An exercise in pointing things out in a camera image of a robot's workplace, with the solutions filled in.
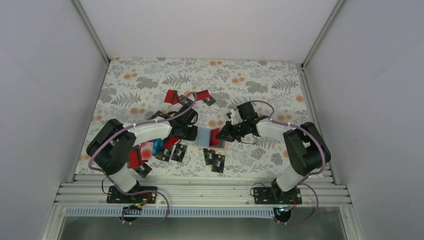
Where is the floral table mat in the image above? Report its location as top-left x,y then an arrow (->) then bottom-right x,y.
75,57 -> 311,178

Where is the black card top left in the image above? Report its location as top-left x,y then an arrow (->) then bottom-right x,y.
179,94 -> 193,106

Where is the black card upper pile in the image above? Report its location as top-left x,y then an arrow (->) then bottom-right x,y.
148,110 -> 165,120

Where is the grey cable duct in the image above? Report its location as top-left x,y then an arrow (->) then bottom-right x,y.
63,206 -> 274,219

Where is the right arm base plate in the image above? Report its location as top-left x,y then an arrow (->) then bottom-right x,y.
252,187 -> 303,205

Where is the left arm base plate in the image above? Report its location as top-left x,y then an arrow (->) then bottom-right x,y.
106,186 -> 157,204

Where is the black card centre left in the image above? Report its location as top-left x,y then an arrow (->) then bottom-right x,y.
155,145 -> 174,162

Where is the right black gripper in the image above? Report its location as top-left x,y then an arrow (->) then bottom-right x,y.
215,120 -> 248,143

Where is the beige card holder wallet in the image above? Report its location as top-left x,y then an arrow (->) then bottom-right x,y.
194,127 -> 229,151

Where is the white red dot card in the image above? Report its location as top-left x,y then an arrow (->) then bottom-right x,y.
139,141 -> 153,162

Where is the black card centre right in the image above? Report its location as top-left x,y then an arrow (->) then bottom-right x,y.
171,143 -> 188,163

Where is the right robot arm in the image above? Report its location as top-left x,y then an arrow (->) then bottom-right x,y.
215,101 -> 332,204

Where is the aluminium rail frame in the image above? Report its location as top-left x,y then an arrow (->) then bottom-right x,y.
54,174 -> 352,207

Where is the black card bottom pair left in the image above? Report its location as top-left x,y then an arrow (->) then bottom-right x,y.
203,148 -> 216,166

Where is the blue card pile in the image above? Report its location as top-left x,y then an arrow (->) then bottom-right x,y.
151,138 -> 164,156

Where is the black card top middle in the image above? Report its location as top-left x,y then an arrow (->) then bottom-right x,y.
202,96 -> 216,107

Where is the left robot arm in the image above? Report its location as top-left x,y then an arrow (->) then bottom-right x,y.
85,104 -> 198,203

